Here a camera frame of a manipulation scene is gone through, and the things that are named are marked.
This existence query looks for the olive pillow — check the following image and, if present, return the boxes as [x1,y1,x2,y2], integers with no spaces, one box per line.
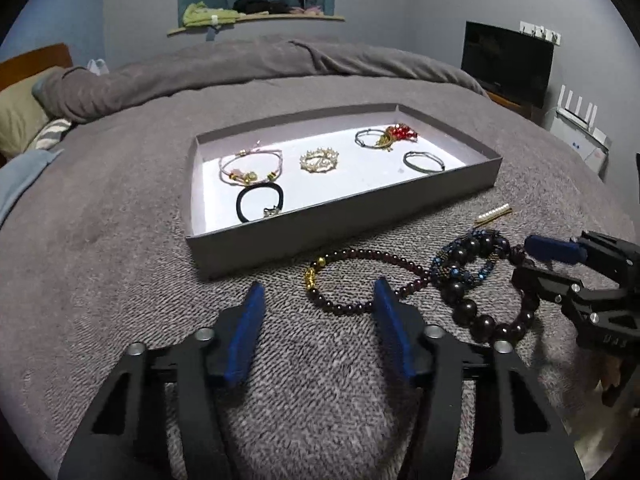
[0,67,66,158]

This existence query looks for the blue beaded bracelet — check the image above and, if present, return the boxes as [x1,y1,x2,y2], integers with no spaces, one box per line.
[431,227,506,286]

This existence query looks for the green cloth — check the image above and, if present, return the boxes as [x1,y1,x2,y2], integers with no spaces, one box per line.
[181,2,240,27]

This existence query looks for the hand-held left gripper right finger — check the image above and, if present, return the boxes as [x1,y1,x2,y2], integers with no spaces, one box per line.
[372,276,586,480]

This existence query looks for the dark red bead bracelet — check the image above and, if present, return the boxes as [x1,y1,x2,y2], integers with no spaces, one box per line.
[304,247,433,316]

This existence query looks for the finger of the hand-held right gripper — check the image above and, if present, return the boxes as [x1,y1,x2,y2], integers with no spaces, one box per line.
[524,230,640,288]
[511,262,640,356]

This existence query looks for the pink cord charm bracelet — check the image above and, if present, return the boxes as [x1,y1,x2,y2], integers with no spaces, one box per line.
[218,142,283,185]

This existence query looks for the black cloth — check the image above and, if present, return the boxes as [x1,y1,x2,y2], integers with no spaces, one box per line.
[232,0,291,16]

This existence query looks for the white box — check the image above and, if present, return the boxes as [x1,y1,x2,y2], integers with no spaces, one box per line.
[550,110,611,176]

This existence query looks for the grey shallow cardboard box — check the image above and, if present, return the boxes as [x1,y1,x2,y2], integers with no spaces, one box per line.
[185,103,503,281]

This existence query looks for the thin silver bangle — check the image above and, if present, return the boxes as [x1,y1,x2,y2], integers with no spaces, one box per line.
[403,150,446,174]

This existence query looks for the white router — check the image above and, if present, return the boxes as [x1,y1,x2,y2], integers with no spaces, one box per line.
[557,85,600,131]

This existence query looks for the cream fluffy blanket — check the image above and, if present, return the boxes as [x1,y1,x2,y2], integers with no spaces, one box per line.
[570,375,636,466]

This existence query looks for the grey blanket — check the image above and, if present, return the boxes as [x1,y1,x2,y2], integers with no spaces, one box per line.
[0,35,616,480]

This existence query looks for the white wall hooks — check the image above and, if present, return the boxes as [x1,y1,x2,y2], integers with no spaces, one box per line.
[519,21,562,45]

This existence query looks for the black hair tie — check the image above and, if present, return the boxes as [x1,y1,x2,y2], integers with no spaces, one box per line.
[236,183,284,223]

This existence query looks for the white pearl bracelet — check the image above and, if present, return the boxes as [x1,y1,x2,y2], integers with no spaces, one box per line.
[300,146,341,175]

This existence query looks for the light blue cloth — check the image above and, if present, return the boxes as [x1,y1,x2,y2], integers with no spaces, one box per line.
[0,149,63,226]

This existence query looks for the large dark bead bracelet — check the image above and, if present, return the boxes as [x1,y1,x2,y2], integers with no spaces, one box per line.
[440,232,541,346]

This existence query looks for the striped pillow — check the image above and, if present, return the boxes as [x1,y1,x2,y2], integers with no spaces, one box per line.
[27,119,73,151]

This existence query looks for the red bead gold hair tie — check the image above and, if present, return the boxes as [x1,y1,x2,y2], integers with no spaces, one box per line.
[355,124,420,153]

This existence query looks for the black television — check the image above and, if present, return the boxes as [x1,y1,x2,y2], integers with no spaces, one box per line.
[460,21,556,108]

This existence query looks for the gold pearl hair clip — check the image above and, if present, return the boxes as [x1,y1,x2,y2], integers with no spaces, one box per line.
[474,203,513,226]

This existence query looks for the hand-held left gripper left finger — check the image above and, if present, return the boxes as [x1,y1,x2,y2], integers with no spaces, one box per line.
[57,281,266,480]

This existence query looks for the wooden headboard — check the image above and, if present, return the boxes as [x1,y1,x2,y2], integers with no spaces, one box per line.
[0,43,73,92]

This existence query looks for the wooden television stand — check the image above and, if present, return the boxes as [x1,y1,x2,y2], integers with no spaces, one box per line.
[485,91,543,123]

